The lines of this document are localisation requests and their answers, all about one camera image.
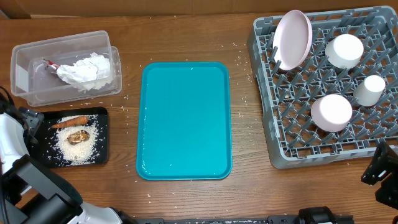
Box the pile of white rice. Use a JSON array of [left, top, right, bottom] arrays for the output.
[[44, 114, 107, 167]]

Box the clear plastic waste bin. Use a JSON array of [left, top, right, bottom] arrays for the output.
[[10, 30, 122, 106]]

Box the pale green bowl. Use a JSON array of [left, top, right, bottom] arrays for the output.
[[325, 34, 364, 69]]

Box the large white plate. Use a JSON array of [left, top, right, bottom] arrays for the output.
[[273, 10, 312, 71]]

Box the teal plastic serving tray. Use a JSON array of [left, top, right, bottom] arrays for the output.
[[136, 62, 233, 180]]

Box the golden food scrap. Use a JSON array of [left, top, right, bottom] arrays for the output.
[[67, 130, 90, 145]]

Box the red foil snack wrapper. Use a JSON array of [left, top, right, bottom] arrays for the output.
[[43, 59, 60, 73]]

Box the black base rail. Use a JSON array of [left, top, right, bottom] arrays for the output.
[[135, 215, 298, 224]]

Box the small pink bowl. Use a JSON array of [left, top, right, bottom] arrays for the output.
[[311, 94, 353, 132]]

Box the white plastic cup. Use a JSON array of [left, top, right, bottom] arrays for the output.
[[353, 75, 386, 106]]

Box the black plastic tray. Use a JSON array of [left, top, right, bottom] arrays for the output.
[[29, 107, 109, 168]]

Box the white tissue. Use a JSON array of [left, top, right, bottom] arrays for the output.
[[74, 52, 112, 91], [56, 60, 98, 84]]

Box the grey dishwasher rack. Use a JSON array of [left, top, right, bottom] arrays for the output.
[[248, 6, 397, 169]]

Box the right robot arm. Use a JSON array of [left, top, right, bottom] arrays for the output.
[[293, 142, 397, 224]]

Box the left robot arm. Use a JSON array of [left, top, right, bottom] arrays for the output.
[[1, 88, 136, 224]]

